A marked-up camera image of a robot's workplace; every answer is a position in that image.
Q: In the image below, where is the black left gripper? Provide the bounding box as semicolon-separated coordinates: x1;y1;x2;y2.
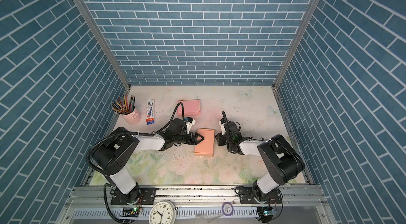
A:
173;131;205;145

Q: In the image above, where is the tan cardboard box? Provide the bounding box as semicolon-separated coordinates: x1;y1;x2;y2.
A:
194;128;215;157

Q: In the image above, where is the pink cardboard box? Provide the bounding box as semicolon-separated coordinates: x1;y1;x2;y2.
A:
177;99;200;117

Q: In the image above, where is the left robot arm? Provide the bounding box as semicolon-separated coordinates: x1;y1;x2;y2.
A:
86;117;205;205

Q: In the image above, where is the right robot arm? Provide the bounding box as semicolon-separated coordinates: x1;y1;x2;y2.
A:
215;118;305;202

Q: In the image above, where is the white blue pencil box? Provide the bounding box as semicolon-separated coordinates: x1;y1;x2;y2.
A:
146;99;155;125

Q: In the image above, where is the pink metal pencil bucket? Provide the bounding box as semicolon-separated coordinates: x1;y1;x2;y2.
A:
122;107;142;125

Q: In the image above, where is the purple tape roll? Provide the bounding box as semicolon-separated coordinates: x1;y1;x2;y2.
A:
222;202;234;217

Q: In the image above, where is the bundle of coloured pencils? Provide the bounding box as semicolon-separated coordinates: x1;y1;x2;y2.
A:
111;95;135;115

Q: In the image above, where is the white wall clock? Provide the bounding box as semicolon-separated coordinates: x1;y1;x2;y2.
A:
149;200;177;224

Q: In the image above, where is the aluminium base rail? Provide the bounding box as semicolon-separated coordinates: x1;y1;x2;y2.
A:
56;184;335;224

